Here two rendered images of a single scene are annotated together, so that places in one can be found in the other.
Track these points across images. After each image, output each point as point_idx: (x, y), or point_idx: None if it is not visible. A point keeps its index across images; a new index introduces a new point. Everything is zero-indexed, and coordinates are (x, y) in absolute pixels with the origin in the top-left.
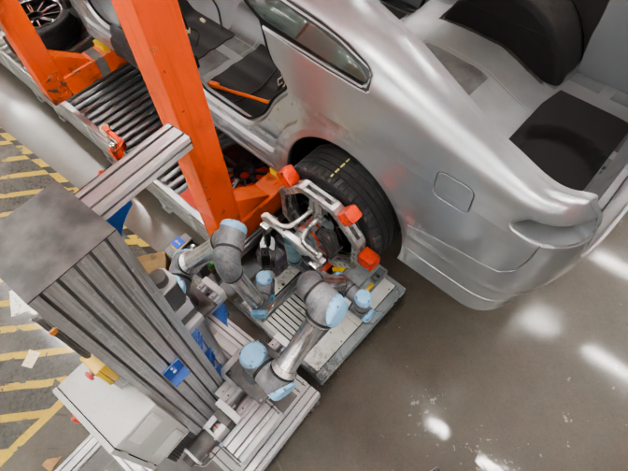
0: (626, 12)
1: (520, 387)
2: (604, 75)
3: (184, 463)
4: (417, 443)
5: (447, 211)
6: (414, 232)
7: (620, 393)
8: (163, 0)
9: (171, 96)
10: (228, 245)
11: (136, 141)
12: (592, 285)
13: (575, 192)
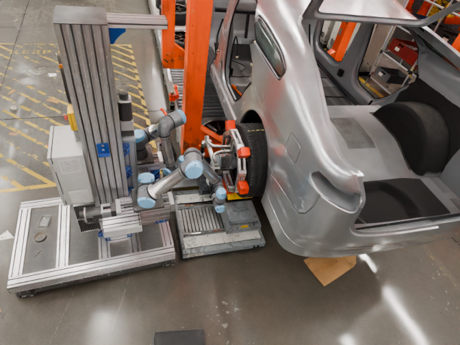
0: None
1: (294, 340)
2: (452, 184)
3: (85, 237)
4: (208, 324)
5: (287, 163)
6: (271, 179)
7: None
8: None
9: (190, 40)
10: (170, 117)
11: None
12: (387, 319)
13: (350, 166)
